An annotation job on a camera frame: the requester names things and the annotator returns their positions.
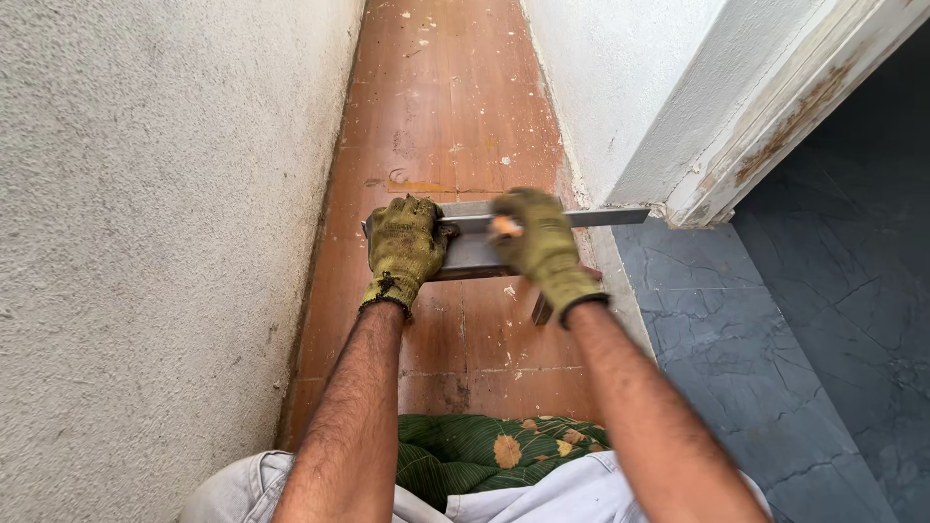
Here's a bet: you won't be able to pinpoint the grey metal channel bar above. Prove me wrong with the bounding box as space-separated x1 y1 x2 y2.
362 200 652 283

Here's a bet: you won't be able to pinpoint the white weathered door frame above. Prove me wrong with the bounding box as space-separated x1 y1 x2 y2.
665 0 930 229

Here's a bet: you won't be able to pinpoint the person's light grey trousers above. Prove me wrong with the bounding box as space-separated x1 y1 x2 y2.
178 449 773 523

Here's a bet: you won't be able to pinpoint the person's right hand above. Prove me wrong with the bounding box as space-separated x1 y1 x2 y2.
488 187 610 328

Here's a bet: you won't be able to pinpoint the green leaf-print cushion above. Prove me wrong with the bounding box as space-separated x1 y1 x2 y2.
396 413 611 514

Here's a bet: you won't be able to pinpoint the person's left hand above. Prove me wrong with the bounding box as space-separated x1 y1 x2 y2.
359 194 460 319

